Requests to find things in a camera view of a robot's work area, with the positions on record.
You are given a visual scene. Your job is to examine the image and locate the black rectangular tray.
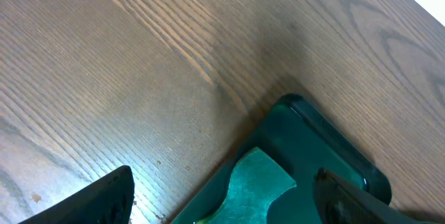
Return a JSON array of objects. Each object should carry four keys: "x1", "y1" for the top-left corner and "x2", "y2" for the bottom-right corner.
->
[{"x1": 173, "y1": 94, "x2": 392, "y2": 223}]

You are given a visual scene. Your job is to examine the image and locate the green sponge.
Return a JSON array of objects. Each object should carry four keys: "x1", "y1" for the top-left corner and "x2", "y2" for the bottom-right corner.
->
[{"x1": 199, "y1": 147, "x2": 296, "y2": 224}]

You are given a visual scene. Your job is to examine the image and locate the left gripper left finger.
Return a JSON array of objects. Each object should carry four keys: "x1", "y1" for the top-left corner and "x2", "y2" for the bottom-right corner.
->
[{"x1": 20, "y1": 166, "x2": 135, "y2": 224}]

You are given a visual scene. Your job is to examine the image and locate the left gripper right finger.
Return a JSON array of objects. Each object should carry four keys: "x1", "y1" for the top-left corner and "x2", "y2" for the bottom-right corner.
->
[{"x1": 314, "y1": 168, "x2": 430, "y2": 224}]

